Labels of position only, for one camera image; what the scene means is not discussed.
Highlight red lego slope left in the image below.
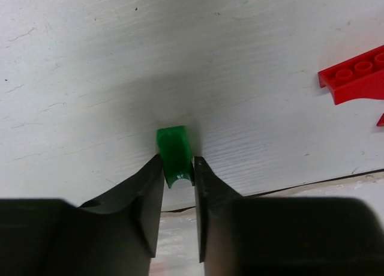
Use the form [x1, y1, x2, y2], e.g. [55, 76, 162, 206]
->
[318, 46, 383, 105]

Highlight red lego slope bottom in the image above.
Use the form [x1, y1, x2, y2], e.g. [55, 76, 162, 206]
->
[376, 114, 384, 127]

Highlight red lego slope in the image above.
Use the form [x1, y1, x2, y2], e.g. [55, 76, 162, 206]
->
[376, 114, 384, 127]
[318, 46, 383, 105]

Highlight green lego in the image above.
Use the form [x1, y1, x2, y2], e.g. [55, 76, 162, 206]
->
[156, 126, 194, 188]

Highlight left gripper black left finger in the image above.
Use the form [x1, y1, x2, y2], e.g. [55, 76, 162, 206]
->
[1, 155, 164, 275]

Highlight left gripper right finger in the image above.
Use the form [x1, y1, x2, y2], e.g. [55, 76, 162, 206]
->
[194, 157, 383, 275]

